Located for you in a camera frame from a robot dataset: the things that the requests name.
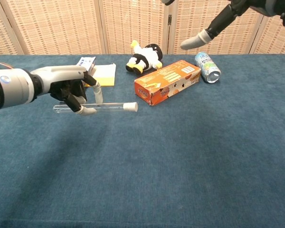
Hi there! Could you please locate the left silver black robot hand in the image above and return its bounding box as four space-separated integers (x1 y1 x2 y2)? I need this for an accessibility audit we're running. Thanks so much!
29 65 104 116

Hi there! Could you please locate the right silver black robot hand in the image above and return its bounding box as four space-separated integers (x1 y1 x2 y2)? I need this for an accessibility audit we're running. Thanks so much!
161 0 285 50

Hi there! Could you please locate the clear glass test tube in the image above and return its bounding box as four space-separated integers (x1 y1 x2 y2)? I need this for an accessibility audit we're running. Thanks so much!
53 102 126 114

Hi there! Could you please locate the white rubber stopper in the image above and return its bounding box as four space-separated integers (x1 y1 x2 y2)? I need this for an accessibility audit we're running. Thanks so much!
123 102 139 113

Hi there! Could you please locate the blue white toothpaste box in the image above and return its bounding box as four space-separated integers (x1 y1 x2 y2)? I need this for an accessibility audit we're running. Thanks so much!
75 56 96 77

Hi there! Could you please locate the woven bamboo screen panel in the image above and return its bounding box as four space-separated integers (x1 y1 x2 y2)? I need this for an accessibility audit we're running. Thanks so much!
167 0 271 55
0 0 24 59
98 0 175 55
249 14 285 55
0 0 106 56

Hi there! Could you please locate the yellow white notepad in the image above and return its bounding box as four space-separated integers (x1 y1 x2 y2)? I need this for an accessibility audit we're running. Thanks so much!
84 63 116 88

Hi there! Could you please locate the light blue drink can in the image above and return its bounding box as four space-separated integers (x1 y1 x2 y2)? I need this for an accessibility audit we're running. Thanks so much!
194 52 222 84

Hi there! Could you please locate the black white plush doll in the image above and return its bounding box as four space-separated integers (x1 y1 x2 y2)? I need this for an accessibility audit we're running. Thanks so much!
125 39 164 74

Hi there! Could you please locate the orange cardboard box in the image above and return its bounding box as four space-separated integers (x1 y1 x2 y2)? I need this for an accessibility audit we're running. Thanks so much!
133 59 202 106

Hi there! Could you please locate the blue table cloth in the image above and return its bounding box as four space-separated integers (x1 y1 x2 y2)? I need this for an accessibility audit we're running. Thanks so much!
0 54 285 228

